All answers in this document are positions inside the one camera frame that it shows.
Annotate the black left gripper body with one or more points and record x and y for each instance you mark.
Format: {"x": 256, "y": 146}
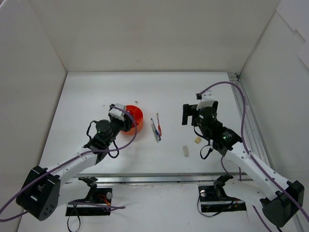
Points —
{"x": 128, "y": 120}

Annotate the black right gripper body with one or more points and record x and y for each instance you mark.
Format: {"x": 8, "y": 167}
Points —
{"x": 189, "y": 114}

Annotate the red gel pen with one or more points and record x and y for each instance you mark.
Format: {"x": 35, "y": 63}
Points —
{"x": 159, "y": 127}

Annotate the green slim pen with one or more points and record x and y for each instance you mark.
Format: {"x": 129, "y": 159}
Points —
{"x": 155, "y": 133}

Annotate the blue gel pen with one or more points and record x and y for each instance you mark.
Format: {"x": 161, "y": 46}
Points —
{"x": 156, "y": 129}

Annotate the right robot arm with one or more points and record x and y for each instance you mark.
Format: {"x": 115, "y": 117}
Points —
{"x": 277, "y": 197}

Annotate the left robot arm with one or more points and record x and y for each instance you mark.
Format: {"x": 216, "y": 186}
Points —
{"x": 45, "y": 189}

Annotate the yellow eraser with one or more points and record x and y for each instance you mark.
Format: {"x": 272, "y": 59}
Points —
{"x": 197, "y": 140}

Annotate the orange round divided organizer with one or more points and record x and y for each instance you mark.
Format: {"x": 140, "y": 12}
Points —
{"x": 137, "y": 115}

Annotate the white eraser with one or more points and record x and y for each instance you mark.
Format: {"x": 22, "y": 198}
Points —
{"x": 185, "y": 151}

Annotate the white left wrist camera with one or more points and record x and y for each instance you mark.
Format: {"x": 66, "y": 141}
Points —
{"x": 117, "y": 111}

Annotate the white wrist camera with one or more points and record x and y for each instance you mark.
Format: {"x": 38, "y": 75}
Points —
{"x": 117, "y": 111}
{"x": 206, "y": 99}

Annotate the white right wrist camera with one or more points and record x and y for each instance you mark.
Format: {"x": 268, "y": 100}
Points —
{"x": 206, "y": 99}

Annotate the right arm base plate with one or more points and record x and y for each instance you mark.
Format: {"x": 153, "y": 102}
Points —
{"x": 212, "y": 199}

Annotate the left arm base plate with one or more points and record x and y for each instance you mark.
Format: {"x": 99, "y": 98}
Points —
{"x": 94, "y": 204}

